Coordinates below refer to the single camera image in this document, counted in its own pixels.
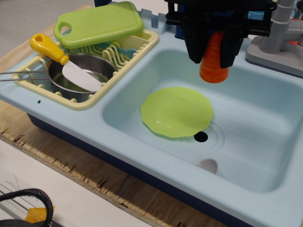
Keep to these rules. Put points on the grey toy faucet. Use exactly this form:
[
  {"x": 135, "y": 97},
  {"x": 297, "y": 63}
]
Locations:
[{"x": 275, "y": 51}]

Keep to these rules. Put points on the yellow handled toy knife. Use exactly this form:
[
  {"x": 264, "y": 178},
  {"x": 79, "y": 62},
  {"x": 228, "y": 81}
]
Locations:
[{"x": 73, "y": 73}]

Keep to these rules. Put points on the wooden plywood board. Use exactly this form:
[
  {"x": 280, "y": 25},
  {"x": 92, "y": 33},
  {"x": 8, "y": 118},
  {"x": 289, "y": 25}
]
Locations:
[{"x": 86, "y": 191}]

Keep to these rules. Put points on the teal plastic dish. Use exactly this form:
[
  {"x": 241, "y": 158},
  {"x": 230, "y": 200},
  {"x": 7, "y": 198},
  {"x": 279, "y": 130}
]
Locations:
[{"x": 128, "y": 53}]

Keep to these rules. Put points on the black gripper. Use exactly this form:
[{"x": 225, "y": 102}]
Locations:
[{"x": 235, "y": 18}]

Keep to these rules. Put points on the cream dish drying rack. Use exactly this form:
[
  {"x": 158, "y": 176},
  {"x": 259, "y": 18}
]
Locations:
[{"x": 142, "y": 42}]

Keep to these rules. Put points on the dark blue plastic box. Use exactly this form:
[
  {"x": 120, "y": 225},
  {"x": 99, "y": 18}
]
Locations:
[{"x": 180, "y": 30}]

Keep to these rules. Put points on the stainless steel pot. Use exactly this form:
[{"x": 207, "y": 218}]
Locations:
[{"x": 97, "y": 66}]

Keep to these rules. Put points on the green plastic cutting board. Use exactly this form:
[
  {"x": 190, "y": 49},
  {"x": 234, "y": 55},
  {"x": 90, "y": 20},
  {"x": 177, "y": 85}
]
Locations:
[{"x": 97, "y": 25}]

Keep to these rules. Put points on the light blue toy sink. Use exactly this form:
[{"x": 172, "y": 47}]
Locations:
[{"x": 233, "y": 150}]

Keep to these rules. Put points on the orange toy carrot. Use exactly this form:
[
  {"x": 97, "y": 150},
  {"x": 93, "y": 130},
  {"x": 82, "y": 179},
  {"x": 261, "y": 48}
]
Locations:
[{"x": 210, "y": 68}]

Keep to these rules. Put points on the yellow tape piece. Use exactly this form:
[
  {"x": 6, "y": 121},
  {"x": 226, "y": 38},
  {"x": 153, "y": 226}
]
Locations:
[{"x": 35, "y": 215}]

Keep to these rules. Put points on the metal wire pot handle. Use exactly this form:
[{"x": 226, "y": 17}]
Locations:
[{"x": 22, "y": 75}]

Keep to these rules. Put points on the green plastic plate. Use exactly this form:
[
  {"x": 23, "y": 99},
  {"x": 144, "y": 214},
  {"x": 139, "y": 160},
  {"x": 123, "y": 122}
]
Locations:
[{"x": 176, "y": 112}]

